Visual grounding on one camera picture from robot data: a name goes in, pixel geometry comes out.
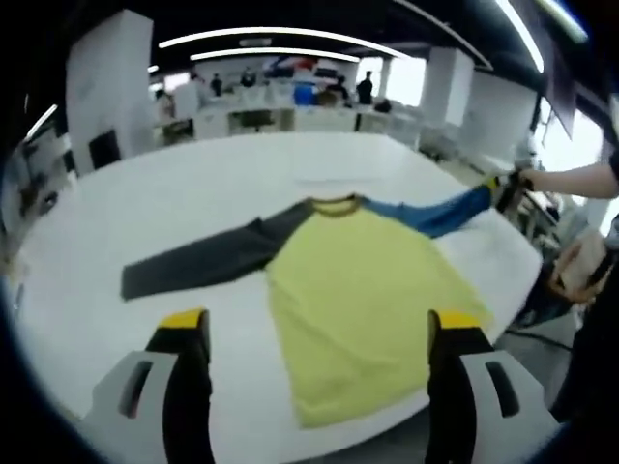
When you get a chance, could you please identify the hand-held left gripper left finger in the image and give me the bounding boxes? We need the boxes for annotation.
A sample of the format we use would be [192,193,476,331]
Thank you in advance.
[81,306,217,464]

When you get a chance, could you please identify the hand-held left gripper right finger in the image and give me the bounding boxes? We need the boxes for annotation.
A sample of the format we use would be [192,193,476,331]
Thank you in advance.
[423,308,562,464]

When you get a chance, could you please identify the yellow garment grey blue sleeves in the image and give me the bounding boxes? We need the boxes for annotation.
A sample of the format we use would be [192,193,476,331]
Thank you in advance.
[120,182,499,429]

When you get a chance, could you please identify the person's right hand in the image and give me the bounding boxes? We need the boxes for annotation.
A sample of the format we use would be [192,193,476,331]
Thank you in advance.
[515,166,550,194]

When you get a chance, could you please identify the tan and black object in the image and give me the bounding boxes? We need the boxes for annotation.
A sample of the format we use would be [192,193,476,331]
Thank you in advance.
[550,229,615,304]

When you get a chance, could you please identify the narrow white pillar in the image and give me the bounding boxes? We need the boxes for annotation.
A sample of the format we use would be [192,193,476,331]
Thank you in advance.
[420,46,478,127]

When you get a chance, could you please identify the hanging dark monitor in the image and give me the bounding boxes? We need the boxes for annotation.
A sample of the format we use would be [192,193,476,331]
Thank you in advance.
[545,47,579,141]

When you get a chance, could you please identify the long ceiling light strip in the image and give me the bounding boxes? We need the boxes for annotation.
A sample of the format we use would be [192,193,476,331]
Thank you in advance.
[495,0,545,73]
[190,46,362,63]
[158,26,412,59]

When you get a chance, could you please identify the person's dark clothing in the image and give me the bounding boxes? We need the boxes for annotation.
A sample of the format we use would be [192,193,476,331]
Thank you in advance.
[550,144,619,426]

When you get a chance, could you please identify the white counter row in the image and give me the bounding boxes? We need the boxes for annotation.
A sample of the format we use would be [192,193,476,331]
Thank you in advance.
[192,103,422,141]

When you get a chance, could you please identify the blue container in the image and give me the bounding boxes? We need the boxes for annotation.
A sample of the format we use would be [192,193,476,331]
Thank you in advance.
[292,81,318,105]

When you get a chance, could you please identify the black office chair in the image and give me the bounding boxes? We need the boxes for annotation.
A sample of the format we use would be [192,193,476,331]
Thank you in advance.
[241,110,272,134]

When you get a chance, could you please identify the black cabinet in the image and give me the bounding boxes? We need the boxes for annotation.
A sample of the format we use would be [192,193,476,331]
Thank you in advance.
[87,128,121,170]

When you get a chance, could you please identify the short ceiling light strip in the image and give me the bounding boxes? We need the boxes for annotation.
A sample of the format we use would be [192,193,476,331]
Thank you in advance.
[23,103,59,141]

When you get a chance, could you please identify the wide white pillar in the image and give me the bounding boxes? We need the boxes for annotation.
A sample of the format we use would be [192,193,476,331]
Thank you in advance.
[65,9,156,173]

